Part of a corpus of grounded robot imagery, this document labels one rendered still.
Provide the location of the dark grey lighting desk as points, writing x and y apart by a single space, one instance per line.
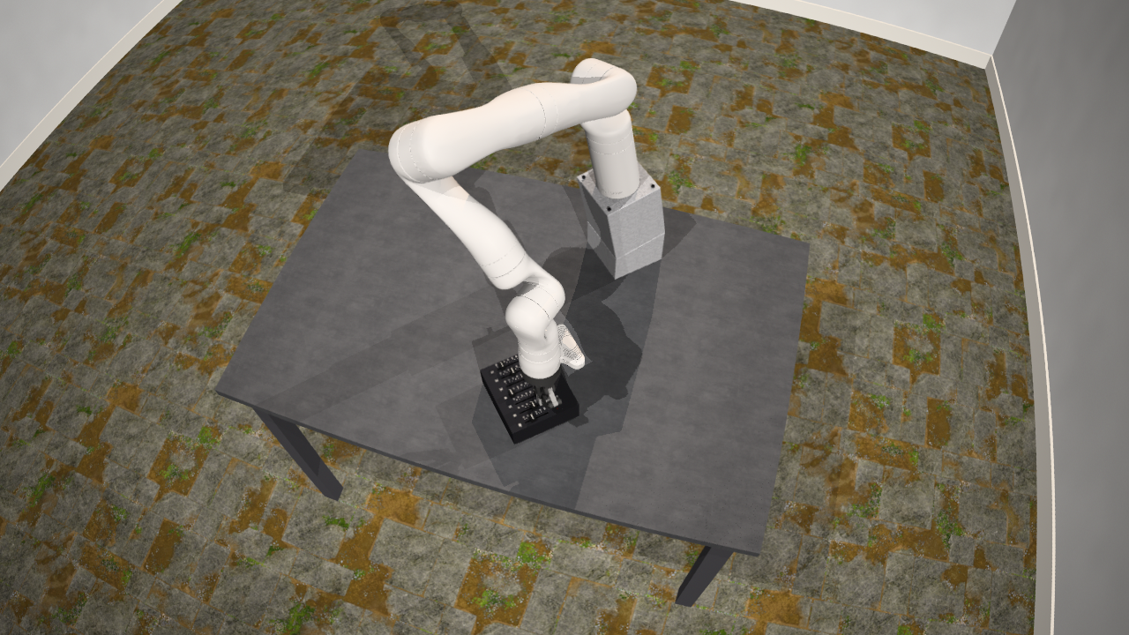
521 419

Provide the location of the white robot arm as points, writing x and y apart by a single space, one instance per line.
439 147

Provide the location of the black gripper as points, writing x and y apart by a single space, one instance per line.
546 396

